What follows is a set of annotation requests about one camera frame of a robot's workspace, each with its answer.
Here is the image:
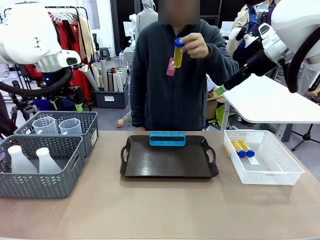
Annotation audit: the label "black clothes rack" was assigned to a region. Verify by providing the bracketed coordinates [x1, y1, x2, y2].
[2, 6, 93, 112]

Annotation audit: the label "dark grey storage bin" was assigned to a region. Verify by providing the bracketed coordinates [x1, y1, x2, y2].
[94, 79, 130, 109]

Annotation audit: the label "beige mannequin hand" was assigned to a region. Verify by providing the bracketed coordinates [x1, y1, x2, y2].
[306, 87, 320, 98]

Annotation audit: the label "brown paper roll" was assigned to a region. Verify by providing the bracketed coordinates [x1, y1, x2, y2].
[107, 71, 115, 92]

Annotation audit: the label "white background table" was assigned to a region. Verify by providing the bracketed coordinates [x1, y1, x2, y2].
[219, 73, 320, 143]

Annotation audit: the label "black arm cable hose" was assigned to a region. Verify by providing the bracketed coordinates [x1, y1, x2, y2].
[286, 26, 320, 94]
[0, 67, 74, 98]

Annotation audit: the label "brown cardboard box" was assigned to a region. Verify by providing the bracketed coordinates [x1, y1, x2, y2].
[206, 91, 226, 120]

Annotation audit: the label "large white cardboard roll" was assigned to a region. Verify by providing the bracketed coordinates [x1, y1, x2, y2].
[84, 65, 101, 92]

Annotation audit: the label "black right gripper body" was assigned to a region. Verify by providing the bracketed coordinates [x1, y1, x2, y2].
[246, 48, 278, 77]

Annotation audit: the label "maroon name badge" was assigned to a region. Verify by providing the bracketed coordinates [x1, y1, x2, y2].
[166, 57, 177, 77]

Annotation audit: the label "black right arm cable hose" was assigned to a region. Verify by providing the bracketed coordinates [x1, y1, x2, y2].
[286, 26, 320, 94]

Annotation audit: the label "grey paper roll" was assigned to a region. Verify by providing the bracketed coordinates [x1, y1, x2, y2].
[99, 59, 110, 92]

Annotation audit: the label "beige hanging garment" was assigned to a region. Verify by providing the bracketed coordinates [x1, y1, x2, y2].
[78, 16, 97, 63]

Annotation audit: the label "clear plastic measuring beaker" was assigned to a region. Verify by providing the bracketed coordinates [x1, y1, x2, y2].
[58, 118, 83, 136]
[31, 116, 59, 136]

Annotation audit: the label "blue test tube rack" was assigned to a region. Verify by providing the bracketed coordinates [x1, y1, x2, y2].
[149, 131, 188, 147]

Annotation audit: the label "white plastic mesh basket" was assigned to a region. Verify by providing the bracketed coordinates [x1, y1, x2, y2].
[223, 129, 306, 186]

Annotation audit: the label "large grey plastic basket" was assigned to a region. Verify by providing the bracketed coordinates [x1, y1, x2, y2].
[0, 134, 86, 200]

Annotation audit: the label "person's left hand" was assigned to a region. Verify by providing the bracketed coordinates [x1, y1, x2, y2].
[179, 32, 210, 60]

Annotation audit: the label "background person in beige coat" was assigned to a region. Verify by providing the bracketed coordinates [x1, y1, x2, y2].
[226, 0, 277, 62]

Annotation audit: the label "person in dark fleece jacket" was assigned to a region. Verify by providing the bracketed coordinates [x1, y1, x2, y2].
[129, 0, 240, 132]

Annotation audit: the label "person's left forearm dark sleeve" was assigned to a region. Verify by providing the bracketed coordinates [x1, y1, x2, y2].
[206, 32, 240, 83]

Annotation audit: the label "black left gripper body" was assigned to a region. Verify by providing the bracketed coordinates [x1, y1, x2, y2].
[41, 71, 85, 105]

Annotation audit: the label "black tripod with camera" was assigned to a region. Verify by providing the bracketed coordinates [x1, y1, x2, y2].
[8, 79, 38, 133]

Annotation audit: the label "white paper roll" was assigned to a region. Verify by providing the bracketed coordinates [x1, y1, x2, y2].
[112, 72, 124, 93]

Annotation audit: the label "grey step stool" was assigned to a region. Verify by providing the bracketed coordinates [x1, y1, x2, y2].
[99, 46, 111, 61]

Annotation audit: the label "white plastic conical flask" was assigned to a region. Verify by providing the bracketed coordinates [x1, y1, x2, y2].
[35, 147, 63, 175]
[7, 145, 38, 175]

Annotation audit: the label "green plastic chair part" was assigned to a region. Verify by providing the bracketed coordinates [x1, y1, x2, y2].
[208, 104, 237, 128]

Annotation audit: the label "black serving tray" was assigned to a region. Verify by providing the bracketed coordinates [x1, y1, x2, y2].
[119, 135, 220, 179]

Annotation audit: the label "black light stand tripod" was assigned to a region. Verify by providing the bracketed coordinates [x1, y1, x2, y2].
[291, 123, 320, 152]

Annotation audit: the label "grey plastic basket with sticker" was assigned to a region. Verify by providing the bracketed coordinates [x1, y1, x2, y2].
[13, 110, 99, 158]

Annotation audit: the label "person's right forearm dark sleeve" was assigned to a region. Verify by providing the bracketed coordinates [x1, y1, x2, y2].
[129, 87, 147, 129]

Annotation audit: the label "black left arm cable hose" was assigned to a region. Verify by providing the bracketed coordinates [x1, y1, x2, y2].
[0, 67, 74, 98]

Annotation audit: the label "red hanging garments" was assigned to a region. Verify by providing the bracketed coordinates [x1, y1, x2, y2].
[23, 12, 91, 102]

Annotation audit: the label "white paper label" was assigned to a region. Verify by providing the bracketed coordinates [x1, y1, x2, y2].
[246, 152, 261, 166]

